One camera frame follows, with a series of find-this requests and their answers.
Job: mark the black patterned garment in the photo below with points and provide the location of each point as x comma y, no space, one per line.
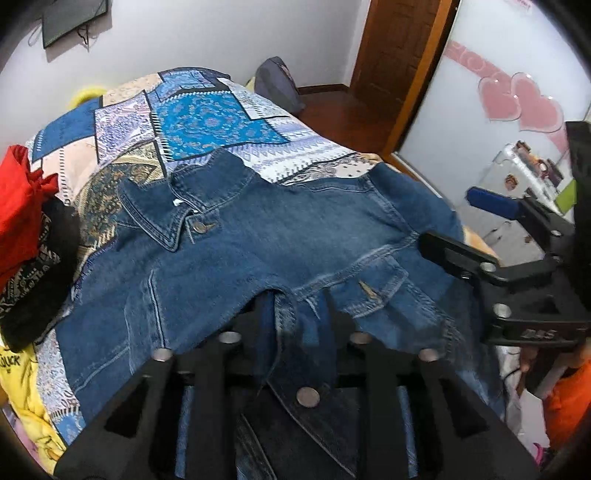
33,296

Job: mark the white cabinet with stickers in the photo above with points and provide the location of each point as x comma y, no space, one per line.
515,172

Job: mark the white wardrobe with pink hearts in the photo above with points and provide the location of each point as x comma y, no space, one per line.
507,74

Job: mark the patchwork patterned bed cover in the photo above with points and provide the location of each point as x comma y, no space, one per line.
181,120

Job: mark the grey blue backpack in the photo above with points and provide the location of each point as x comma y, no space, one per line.
274,82

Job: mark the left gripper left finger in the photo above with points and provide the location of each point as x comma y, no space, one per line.
179,408

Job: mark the brown wooden door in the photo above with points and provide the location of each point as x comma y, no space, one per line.
401,45

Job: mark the blue denim jacket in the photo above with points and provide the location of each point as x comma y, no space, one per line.
190,251

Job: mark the wall mounted black television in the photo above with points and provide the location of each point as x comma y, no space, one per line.
64,16

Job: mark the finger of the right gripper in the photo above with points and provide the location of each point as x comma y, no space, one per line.
551,232
474,266

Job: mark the red garment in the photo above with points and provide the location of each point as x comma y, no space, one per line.
23,192

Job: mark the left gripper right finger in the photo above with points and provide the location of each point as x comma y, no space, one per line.
414,408

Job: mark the yellow printed garment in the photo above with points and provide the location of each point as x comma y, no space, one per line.
19,382

